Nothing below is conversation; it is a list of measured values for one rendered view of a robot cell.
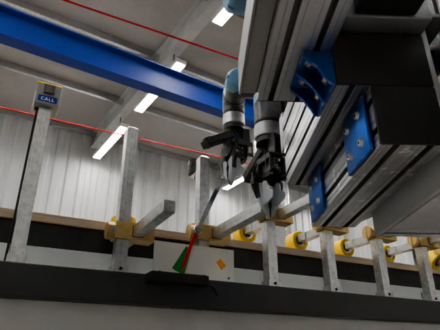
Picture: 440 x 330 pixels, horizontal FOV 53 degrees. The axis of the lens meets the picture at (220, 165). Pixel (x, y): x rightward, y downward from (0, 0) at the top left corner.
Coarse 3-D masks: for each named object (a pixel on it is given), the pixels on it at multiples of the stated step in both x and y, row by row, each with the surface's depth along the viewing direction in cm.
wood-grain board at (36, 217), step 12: (0, 216) 128; (12, 216) 130; (36, 216) 133; (48, 216) 135; (60, 216) 136; (84, 228) 139; (96, 228) 140; (180, 240) 153; (288, 252) 172; (300, 252) 175; (312, 252) 178; (360, 264) 188; (372, 264) 190; (396, 264) 197; (408, 264) 201
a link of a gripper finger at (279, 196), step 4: (276, 184) 114; (272, 188) 114; (276, 188) 114; (276, 192) 113; (280, 192) 112; (284, 192) 110; (276, 196) 113; (280, 196) 111; (284, 196) 110; (272, 200) 113; (276, 200) 112; (280, 200) 111; (268, 204) 113; (272, 204) 112; (276, 204) 112; (272, 208) 112; (276, 208) 112; (272, 212) 111; (272, 216) 111
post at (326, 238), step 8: (320, 232) 160; (328, 232) 158; (320, 240) 159; (328, 240) 157; (320, 248) 158; (328, 248) 155; (328, 256) 154; (328, 264) 153; (328, 272) 152; (336, 272) 153; (328, 280) 151; (336, 280) 151
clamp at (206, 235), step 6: (192, 228) 133; (204, 228) 134; (210, 228) 135; (186, 234) 135; (192, 234) 132; (198, 234) 132; (204, 234) 133; (210, 234) 134; (204, 240) 133; (210, 240) 134; (216, 240) 135; (222, 240) 136; (228, 240) 137; (222, 246) 140
